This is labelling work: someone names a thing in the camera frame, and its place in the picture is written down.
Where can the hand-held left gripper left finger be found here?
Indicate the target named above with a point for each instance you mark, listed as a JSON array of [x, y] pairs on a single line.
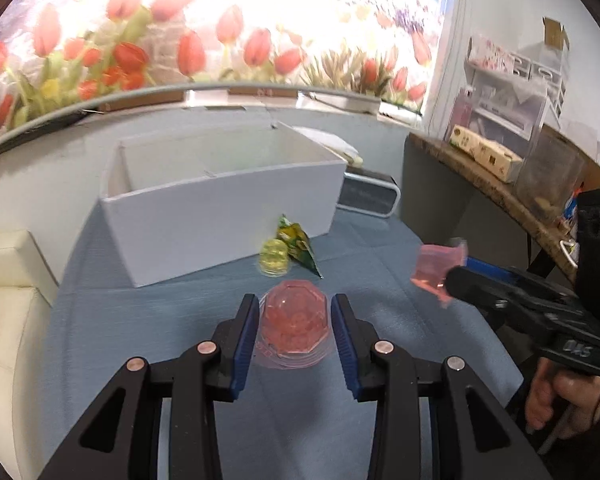
[[245, 345]]

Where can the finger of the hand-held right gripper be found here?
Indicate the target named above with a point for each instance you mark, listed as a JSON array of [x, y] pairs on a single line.
[[490, 266], [475, 285]]

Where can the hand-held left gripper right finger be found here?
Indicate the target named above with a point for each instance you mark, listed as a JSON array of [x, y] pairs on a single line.
[[345, 345]]

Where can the small pink jelly cup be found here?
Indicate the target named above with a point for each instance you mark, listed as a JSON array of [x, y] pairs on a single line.
[[432, 267]]

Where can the large pink jelly cup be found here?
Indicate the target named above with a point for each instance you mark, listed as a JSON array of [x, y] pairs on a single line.
[[292, 320]]

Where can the white cardboard box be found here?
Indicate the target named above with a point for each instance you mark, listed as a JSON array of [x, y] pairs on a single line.
[[205, 220]]

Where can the person's right hand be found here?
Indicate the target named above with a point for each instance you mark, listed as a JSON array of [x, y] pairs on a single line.
[[570, 400]]

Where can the brown wooden table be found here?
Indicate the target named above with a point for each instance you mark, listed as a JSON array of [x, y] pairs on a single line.
[[510, 192]]

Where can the yellow jelly cup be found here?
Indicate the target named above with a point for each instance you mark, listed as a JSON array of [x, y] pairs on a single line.
[[274, 258]]

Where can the blue cloth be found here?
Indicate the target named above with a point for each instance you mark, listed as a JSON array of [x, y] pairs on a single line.
[[380, 260]]

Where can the clear plastic container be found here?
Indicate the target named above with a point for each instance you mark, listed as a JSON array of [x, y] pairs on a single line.
[[550, 175]]

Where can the green yellow snack packet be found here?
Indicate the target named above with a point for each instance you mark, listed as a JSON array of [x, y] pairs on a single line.
[[297, 245]]

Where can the cream printed carton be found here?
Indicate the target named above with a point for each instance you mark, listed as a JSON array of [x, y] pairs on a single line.
[[485, 152]]

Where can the black white-rimmed speaker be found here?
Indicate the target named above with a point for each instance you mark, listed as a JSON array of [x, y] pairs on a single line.
[[367, 195]]

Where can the clear plastic storage drawers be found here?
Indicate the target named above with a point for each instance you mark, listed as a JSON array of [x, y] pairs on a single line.
[[525, 90]]

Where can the pink floral box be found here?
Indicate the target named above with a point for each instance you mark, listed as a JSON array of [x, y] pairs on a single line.
[[490, 55]]

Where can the small cardboard box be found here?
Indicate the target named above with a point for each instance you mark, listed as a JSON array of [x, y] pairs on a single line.
[[555, 35]]

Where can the white leather sofa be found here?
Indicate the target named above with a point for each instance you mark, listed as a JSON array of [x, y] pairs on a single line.
[[5, 310]]

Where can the grey wall ledge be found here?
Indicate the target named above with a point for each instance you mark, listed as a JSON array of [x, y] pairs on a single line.
[[205, 97]]

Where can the tulip wall poster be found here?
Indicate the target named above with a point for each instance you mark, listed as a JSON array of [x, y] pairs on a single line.
[[180, 20]]

